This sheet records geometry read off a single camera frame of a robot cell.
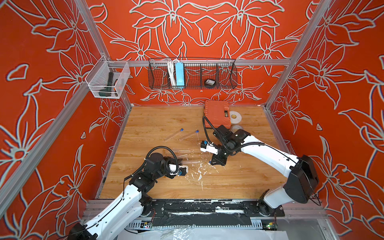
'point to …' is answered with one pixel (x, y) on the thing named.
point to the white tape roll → (235, 117)
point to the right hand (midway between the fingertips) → (210, 162)
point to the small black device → (210, 82)
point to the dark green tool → (107, 91)
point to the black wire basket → (223, 71)
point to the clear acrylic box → (107, 78)
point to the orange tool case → (217, 112)
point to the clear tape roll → (235, 128)
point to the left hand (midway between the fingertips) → (179, 157)
